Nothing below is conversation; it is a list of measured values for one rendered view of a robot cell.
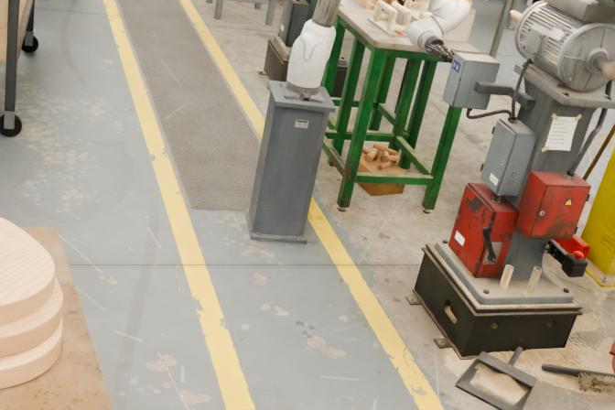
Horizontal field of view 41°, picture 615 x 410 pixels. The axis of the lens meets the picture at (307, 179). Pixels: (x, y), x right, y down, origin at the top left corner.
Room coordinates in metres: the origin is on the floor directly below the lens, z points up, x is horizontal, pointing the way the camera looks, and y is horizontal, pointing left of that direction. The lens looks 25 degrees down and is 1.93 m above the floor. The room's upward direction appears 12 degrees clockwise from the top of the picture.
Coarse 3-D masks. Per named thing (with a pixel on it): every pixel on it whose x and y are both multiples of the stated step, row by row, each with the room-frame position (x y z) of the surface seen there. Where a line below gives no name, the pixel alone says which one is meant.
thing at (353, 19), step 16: (352, 16) 4.27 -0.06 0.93; (368, 16) 4.34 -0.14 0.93; (352, 32) 4.20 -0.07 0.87; (368, 32) 4.02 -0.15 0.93; (368, 48) 3.98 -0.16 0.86; (384, 48) 3.89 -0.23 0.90; (400, 48) 3.92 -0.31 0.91; (416, 48) 3.96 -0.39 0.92; (448, 48) 4.04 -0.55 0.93; (464, 48) 4.11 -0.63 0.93; (400, 144) 4.51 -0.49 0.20; (336, 160) 4.06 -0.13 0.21; (416, 160) 4.29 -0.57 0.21; (368, 176) 3.94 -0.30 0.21; (384, 176) 3.98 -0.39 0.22; (400, 176) 4.02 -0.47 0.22; (416, 176) 4.06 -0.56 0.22
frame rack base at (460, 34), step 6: (474, 12) 4.22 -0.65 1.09; (468, 18) 4.20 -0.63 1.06; (462, 24) 4.20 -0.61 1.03; (468, 24) 4.21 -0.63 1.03; (456, 30) 4.18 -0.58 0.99; (462, 30) 4.20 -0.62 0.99; (468, 30) 4.21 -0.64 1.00; (444, 36) 4.16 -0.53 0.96; (450, 36) 4.17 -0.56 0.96; (456, 36) 4.19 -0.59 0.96; (462, 36) 4.20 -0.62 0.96; (468, 36) 4.22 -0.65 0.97; (462, 42) 4.21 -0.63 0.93
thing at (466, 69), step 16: (464, 64) 3.15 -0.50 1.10; (480, 64) 3.18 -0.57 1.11; (496, 64) 3.20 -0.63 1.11; (448, 80) 3.22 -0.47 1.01; (464, 80) 3.16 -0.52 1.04; (480, 80) 3.18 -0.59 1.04; (448, 96) 3.19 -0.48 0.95; (464, 96) 3.16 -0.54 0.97; (480, 96) 3.19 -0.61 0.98; (496, 112) 3.14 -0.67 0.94
